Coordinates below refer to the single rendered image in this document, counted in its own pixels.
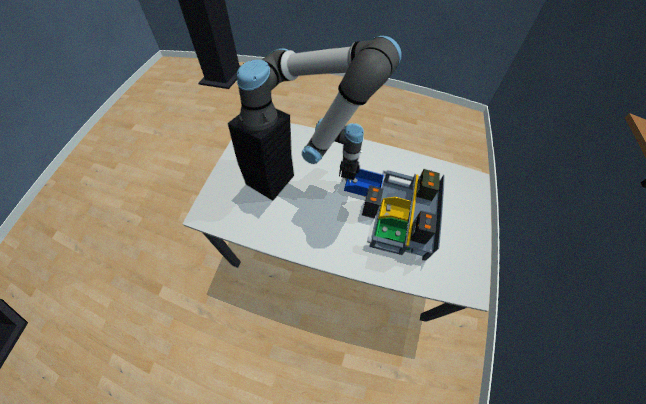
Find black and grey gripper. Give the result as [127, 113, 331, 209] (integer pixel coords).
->
[339, 156, 360, 183]

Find yellow open bin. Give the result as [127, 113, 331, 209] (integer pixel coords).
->
[379, 197, 411, 221]

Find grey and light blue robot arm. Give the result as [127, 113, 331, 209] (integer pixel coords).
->
[237, 36, 401, 164]

